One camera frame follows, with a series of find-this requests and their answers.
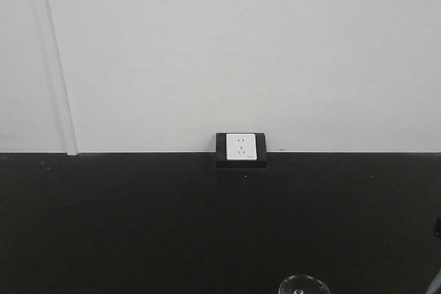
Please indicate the black socket box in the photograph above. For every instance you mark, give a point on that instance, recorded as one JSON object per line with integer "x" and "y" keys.
{"x": 221, "y": 161}

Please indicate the white wall socket plate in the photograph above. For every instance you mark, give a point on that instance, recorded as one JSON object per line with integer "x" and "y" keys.
{"x": 241, "y": 147}

